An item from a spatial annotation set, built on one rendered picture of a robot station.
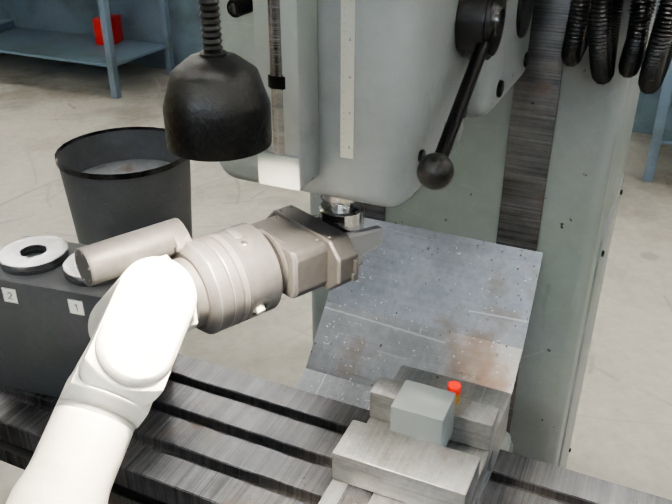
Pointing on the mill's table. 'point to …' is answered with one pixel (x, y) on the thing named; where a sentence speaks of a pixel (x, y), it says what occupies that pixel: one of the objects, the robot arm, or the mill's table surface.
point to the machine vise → (473, 444)
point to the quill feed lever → (488, 22)
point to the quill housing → (371, 93)
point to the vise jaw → (404, 466)
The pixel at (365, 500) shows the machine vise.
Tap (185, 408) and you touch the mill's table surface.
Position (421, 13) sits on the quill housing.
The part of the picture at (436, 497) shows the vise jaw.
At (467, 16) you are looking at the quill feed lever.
